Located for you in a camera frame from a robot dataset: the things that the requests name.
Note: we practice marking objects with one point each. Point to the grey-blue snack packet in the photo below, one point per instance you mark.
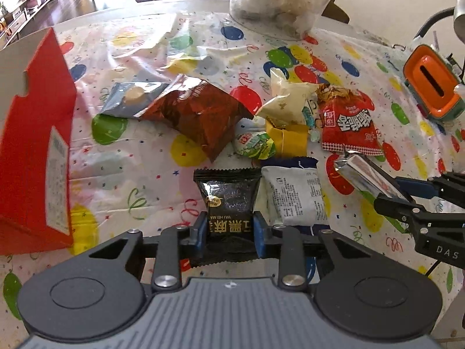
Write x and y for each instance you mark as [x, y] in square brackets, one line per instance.
[120, 103]

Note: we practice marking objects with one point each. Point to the flat clear plastic bag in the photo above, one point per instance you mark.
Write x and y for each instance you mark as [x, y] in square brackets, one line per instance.
[189, 51]

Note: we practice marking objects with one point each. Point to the orange and green device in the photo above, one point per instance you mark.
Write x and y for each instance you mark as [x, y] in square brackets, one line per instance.
[432, 80]

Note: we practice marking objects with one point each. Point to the balloon print tablecloth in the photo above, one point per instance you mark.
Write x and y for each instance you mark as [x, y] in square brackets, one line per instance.
[145, 174]

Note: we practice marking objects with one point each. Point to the large clear plastic bag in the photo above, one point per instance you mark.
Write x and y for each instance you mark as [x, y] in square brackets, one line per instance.
[276, 0]

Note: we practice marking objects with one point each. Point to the orange and silver snack packet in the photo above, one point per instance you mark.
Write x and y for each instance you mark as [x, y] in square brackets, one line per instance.
[363, 174]

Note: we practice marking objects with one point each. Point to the white snack packet blue edges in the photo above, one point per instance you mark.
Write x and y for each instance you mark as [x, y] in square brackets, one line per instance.
[294, 192]

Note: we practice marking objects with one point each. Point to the wooden tv cabinet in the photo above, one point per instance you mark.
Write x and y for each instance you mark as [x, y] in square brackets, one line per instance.
[21, 18]

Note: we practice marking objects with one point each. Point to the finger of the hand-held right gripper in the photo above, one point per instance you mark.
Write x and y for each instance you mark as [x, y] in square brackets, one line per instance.
[414, 186]
[396, 205]

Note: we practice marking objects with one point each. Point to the red cardboard box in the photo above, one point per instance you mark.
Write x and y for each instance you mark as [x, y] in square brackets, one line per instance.
[36, 134]

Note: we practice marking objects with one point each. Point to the brown snack packet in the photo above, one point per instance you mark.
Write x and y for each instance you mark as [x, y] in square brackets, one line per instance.
[196, 112]

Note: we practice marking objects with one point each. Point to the yellow snack packet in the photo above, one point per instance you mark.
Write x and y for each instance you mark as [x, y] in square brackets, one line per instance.
[288, 140]

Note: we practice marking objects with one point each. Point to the green round snack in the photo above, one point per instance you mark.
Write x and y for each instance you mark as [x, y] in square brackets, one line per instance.
[254, 143]

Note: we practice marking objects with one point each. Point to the red snack packet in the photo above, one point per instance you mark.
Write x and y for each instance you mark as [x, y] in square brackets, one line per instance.
[348, 123]

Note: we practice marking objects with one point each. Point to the grey gooseneck lamp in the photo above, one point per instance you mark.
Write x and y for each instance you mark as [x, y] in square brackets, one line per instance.
[458, 21]

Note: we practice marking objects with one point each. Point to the cream snack packet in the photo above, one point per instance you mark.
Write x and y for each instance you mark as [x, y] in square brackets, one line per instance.
[287, 98]

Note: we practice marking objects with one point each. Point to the black snack packet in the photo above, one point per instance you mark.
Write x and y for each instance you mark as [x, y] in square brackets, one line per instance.
[229, 196]

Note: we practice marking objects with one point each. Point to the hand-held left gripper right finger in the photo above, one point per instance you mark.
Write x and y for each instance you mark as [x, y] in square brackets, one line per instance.
[259, 236]

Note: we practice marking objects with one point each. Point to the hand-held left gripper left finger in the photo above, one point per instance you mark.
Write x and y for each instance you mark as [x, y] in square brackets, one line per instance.
[200, 232]

